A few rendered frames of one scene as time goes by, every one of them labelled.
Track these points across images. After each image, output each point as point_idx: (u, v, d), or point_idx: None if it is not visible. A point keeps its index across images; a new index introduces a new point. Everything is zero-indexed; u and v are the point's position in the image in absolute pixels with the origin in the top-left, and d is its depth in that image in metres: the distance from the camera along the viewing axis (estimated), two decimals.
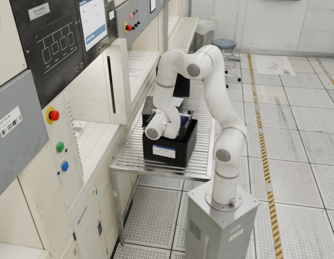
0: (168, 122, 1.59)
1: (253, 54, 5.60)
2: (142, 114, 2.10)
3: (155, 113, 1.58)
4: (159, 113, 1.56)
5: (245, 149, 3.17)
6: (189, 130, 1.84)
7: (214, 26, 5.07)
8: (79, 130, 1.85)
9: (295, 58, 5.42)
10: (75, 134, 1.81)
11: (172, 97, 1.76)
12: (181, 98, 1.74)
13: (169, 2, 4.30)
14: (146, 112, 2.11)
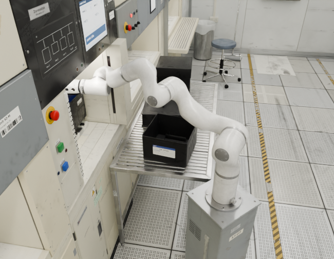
0: None
1: (253, 54, 5.60)
2: (142, 114, 2.10)
3: (82, 84, 1.64)
4: (85, 80, 1.65)
5: (245, 149, 3.17)
6: None
7: (214, 26, 5.07)
8: (79, 130, 1.85)
9: (295, 58, 5.42)
10: (75, 134, 1.81)
11: None
12: None
13: (169, 2, 4.30)
14: (146, 112, 2.11)
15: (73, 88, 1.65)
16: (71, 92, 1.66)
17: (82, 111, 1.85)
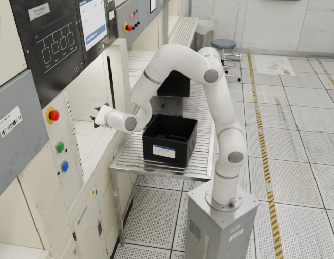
0: None
1: (253, 54, 5.60)
2: None
3: (106, 122, 1.36)
4: (107, 116, 1.35)
5: None
6: None
7: (214, 26, 5.07)
8: None
9: (295, 58, 5.42)
10: None
11: None
12: None
13: (169, 2, 4.30)
14: None
15: (104, 124, 1.41)
16: (105, 127, 1.43)
17: None
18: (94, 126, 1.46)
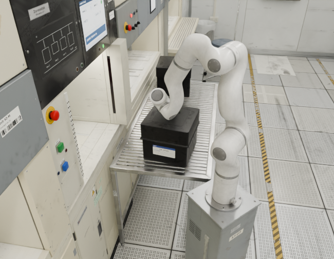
0: None
1: (253, 54, 5.60)
2: (140, 124, 1.70)
3: None
4: None
5: (245, 149, 3.17)
6: None
7: (214, 26, 5.07)
8: None
9: (295, 58, 5.42)
10: None
11: None
12: None
13: (169, 2, 4.30)
14: (146, 122, 1.71)
15: None
16: None
17: None
18: (178, 113, 1.68)
